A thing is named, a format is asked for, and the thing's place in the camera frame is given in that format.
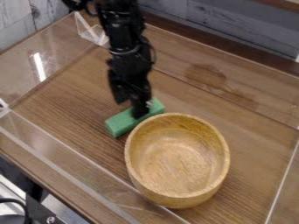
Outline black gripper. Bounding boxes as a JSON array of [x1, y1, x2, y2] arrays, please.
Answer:
[[107, 43, 155, 119]]

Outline green rectangular block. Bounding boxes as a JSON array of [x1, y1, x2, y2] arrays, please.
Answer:
[[106, 98, 164, 138]]

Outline brown wooden bowl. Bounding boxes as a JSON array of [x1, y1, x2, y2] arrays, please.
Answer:
[[124, 113, 231, 209]]

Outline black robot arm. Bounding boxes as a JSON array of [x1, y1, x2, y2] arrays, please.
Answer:
[[62, 0, 155, 119]]

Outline clear acrylic tray walls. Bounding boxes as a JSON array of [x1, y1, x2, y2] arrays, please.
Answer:
[[0, 17, 299, 224]]

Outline clear acrylic corner bracket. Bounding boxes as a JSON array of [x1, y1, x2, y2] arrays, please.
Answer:
[[75, 11, 110, 48]]

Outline black metal table bracket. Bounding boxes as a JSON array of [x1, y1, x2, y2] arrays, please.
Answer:
[[26, 195, 67, 224]]

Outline black cable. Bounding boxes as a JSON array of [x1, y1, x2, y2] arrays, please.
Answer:
[[0, 197, 31, 224]]

